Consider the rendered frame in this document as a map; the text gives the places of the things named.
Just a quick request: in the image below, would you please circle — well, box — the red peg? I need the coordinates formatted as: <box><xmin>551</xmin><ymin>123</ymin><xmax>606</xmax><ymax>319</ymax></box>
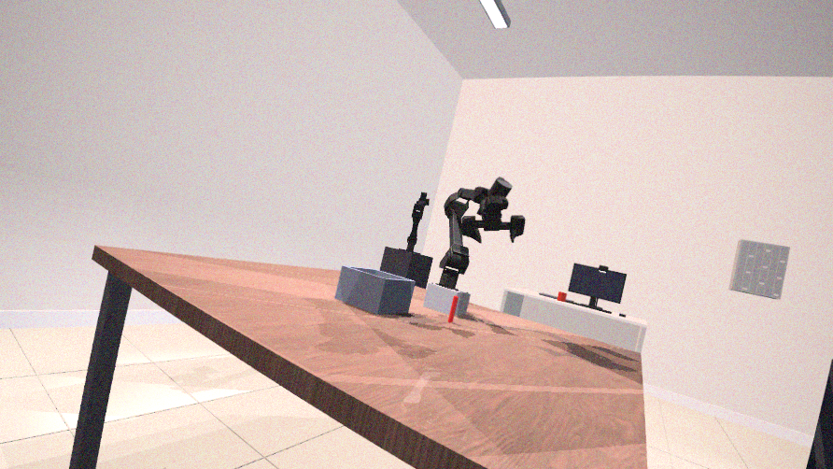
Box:
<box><xmin>448</xmin><ymin>296</ymin><xmax>459</xmax><ymax>323</ymax></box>

